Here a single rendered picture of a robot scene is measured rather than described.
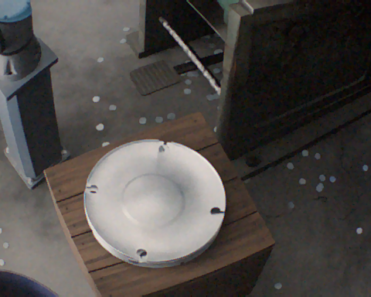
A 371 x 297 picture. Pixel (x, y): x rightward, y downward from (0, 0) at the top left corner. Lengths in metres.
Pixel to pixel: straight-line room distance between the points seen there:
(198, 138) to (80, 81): 0.68
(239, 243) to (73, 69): 0.98
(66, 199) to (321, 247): 0.76
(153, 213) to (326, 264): 0.63
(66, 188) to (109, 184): 0.11
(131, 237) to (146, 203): 0.09
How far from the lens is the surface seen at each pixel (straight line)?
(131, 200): 1.31
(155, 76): 1.79
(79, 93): 1.99
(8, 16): 1.33
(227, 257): 1.30
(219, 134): 1.72
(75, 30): 2.21
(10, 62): 1.45
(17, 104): 1.51
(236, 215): 1.35
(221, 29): 1.74
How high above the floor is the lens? 1.53
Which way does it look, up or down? 56 degrees down
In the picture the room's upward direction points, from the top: 4 degrees clockwise
